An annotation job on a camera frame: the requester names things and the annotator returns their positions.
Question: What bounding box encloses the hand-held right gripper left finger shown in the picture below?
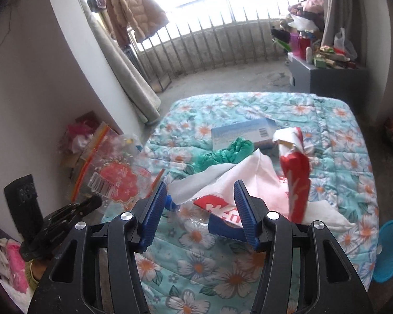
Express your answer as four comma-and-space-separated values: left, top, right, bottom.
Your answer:
27, 181, 168, 314

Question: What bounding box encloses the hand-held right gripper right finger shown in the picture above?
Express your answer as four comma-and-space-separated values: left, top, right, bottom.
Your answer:
232, 179, 370, 314

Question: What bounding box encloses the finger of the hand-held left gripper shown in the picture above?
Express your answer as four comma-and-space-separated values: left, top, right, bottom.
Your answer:
45, 195, 103, 233
5, 175, 43, 246

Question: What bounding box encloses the white plastic bag red print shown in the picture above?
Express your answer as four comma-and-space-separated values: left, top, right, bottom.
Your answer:
168, 148, 310, 236

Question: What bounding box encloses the clear zip bag red print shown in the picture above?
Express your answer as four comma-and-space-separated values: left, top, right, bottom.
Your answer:
71, 121, 166, 211

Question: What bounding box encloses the blue and white carton box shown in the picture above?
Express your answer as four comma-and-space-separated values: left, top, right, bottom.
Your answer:
211, 118, 277, 151

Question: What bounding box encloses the blue plastic waste basket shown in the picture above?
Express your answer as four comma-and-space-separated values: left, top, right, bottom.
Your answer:
372, 219, 393, 283

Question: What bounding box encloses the person's left forearm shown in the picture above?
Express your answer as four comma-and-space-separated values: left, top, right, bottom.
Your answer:
24, 258, 51, 291

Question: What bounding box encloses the pink cloth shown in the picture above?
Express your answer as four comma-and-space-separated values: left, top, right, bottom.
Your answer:
0, 238, 30, 293

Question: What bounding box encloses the green plastic bag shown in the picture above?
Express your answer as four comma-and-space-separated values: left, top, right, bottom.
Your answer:
193, 137, 256, 174

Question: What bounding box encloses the red plastic wrapper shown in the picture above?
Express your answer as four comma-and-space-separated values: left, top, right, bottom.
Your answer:
272, 126, 315, 223

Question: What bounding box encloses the cardboard box with pink cloth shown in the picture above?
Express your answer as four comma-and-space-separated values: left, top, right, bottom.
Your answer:
64, 111, 120, 171

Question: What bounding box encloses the white tissue paper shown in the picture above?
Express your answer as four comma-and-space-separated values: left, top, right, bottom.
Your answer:
303, 201, 356, 234

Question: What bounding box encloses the floral quilt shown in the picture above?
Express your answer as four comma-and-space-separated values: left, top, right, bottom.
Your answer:
136, 92, 380, 314

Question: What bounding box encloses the grey rolled mat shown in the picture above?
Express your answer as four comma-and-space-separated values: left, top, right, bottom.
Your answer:
77, 0, 161, 125

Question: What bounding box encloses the grey cabinet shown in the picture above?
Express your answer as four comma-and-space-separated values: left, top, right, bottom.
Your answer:
288, 52, 369, 94

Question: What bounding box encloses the balcony railing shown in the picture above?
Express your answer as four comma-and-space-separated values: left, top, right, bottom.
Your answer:
128, 0, 302, 82

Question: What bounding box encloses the translucent white plastic bag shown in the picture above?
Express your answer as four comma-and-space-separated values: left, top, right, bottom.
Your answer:
333, 28, 357, 60

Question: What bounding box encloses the beige puffer jacket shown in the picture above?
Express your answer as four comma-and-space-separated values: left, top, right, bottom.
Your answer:
103, 0, 170, 44

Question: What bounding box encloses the pile of clothes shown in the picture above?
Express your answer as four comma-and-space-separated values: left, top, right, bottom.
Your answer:
280, 0, 326, 36

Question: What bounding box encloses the grey curtain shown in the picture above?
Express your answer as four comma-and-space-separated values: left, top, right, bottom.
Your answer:
324, 0, 370, 66

